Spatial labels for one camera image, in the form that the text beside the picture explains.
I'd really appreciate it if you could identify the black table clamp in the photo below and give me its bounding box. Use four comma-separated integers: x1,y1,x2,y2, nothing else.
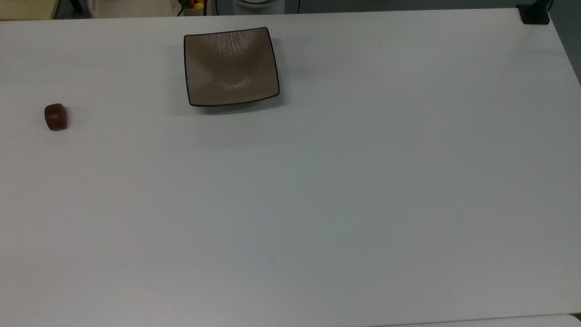
517,0,553,25

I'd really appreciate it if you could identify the square brown ceramic plate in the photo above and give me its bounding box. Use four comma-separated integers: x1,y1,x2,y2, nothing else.
183,27,281,108

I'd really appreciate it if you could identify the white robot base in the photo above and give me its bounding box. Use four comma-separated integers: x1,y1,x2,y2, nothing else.
232,0,286,15

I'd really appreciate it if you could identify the small round brown food item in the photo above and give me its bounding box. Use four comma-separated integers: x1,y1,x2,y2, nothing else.
44,103,68,132

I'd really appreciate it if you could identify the box with yellow fruit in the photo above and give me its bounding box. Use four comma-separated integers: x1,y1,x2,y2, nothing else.
178,0,208,17

